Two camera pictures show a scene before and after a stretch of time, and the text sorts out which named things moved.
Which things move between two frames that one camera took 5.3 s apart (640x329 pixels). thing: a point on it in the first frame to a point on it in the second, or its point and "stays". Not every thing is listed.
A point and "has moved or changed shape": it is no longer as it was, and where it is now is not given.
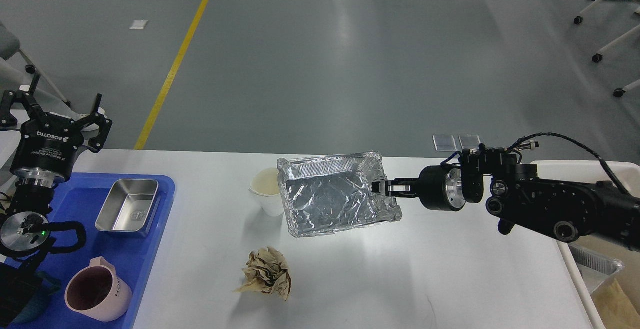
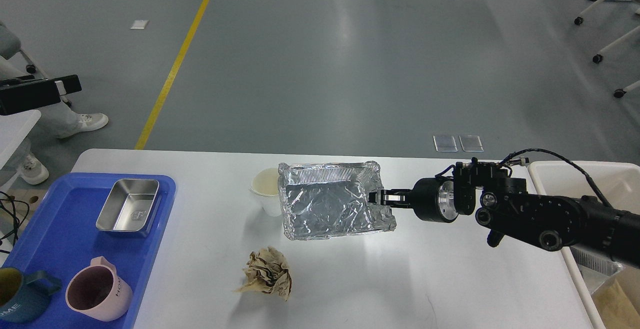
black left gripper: [48, 143] to [68, 84]
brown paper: [266, 271] stays
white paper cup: [264, 186] stays
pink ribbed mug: [97, 292] stays
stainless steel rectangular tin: [131, 206] stays
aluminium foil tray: [323, 194] has moved or changed shape
